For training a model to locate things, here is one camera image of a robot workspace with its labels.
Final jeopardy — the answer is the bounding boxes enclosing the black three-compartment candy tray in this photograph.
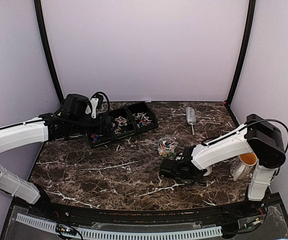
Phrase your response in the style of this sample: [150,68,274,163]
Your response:
[87,102,159,148]

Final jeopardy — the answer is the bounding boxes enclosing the clear plastic cup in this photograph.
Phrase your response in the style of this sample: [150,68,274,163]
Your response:
[157,136,177,158]

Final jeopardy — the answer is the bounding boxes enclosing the metal candy scoop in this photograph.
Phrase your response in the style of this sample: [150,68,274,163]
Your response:
[186,106,197,136]

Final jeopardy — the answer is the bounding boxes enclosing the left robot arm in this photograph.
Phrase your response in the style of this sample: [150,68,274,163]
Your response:
[0,113,109,218]

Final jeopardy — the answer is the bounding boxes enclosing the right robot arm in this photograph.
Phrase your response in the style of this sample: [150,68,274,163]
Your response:
[159,114,288,217]

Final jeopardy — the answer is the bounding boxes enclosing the white round lid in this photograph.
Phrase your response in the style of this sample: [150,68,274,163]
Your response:
[203,166,212,177]

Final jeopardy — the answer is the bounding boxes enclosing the white ceramic mug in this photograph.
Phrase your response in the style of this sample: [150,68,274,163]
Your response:
[230,152,258,182]

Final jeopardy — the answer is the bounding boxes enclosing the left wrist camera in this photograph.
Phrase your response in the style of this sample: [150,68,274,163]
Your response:
[85,97,100,119]

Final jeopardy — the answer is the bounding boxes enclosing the black camera cable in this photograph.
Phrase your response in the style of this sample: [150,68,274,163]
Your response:
[91,91,111,118]

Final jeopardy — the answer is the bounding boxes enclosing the black frame post left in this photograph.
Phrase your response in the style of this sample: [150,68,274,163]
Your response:
[33,0,64,103]

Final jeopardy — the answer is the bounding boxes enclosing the black frame post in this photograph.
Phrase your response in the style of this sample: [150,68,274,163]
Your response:
[225,0,256,108]
[33,0,64,103]

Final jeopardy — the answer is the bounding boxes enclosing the white slotted cable duct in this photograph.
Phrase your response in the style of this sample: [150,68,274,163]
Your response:
[15,213,223,240]

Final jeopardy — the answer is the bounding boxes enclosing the black frame post right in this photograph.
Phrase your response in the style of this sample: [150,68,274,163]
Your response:
[225,0,256,108]

